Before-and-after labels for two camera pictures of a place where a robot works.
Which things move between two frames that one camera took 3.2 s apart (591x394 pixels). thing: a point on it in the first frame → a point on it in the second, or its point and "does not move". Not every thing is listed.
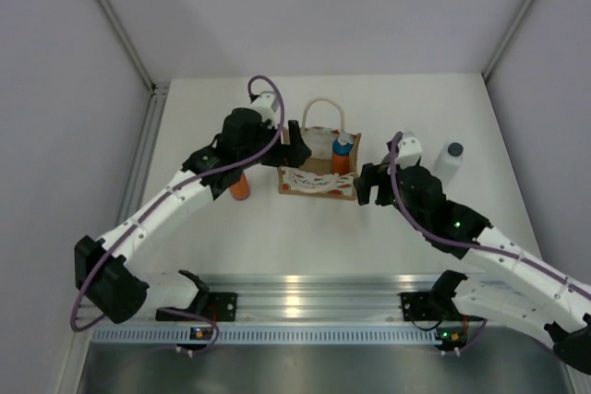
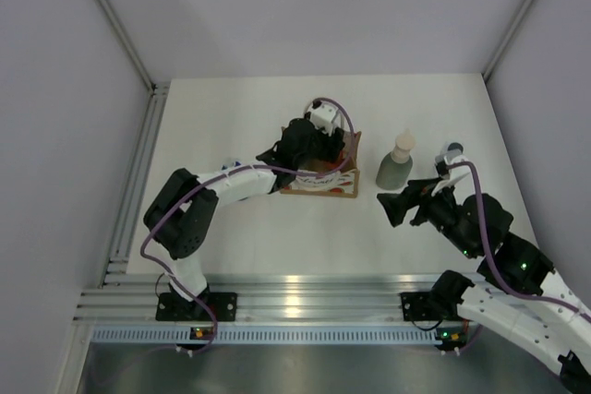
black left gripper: x=294 y=151 → x=330 y=150
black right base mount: x=436 y=305 does not move
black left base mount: x=218 y=306 does not move
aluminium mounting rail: x=298 y=297 does not move
